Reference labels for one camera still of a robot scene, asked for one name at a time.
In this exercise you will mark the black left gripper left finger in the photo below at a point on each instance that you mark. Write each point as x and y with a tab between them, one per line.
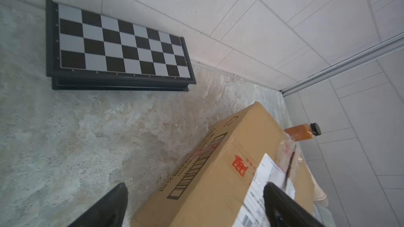
109	211

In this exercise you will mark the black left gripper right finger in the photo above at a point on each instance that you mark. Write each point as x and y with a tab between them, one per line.
282	211

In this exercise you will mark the brown cardboard express box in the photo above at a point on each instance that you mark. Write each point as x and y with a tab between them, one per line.
221	182

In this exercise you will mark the wooden rolling pin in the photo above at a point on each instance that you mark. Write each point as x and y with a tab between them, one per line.
320	197

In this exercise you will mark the brown spice jar black lid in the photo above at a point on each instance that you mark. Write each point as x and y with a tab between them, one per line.
304	132

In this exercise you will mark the black white chessboard case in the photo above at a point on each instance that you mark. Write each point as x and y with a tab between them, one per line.
91	51

